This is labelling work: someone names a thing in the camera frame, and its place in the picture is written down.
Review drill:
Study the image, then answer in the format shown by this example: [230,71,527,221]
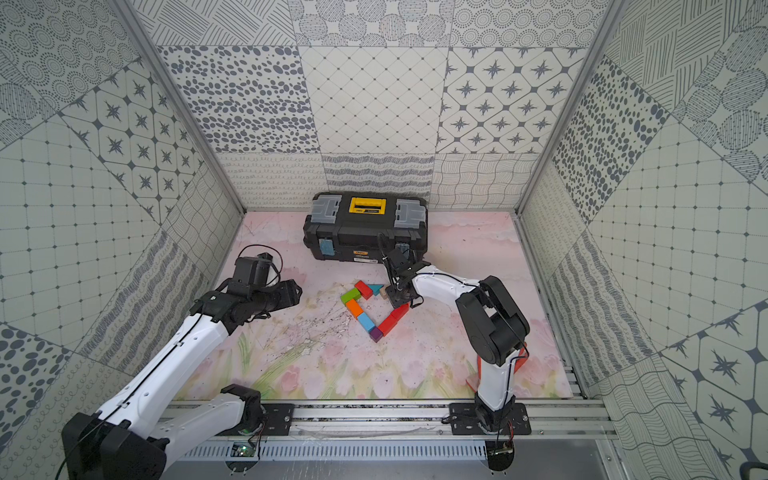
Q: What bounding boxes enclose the aluminium front rail frame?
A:
[122,398,619,445]

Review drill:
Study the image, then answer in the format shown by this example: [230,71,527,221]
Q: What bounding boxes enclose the light blue block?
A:
[357,312,376,332]

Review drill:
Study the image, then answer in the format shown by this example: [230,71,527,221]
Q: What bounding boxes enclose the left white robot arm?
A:
[56,280,302,479]

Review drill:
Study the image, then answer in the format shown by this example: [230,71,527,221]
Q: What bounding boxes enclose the green rectangular block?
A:
[340,288,361,304]

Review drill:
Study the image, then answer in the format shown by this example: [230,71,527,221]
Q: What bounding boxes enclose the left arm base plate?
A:
[217,403,296,437]

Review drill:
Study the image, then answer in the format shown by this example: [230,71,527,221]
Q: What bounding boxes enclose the orange block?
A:
[345,299,364,318]

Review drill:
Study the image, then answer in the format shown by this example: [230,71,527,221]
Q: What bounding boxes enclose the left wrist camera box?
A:
[227,253,274,298]

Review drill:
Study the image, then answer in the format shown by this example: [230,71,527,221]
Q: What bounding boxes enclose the purple cube block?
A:
[368,327,384,343]

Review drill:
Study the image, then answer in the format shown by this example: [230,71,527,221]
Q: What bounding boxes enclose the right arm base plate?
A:
[441,401,532,436]

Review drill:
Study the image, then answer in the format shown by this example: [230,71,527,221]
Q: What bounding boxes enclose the dark red rectangular block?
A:
[390,304,410,322]

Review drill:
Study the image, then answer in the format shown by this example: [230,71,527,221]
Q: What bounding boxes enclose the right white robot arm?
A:
[382,248,530,420]

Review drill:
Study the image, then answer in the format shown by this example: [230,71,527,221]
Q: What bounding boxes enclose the teal triangular block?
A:
[367,284,383,297]

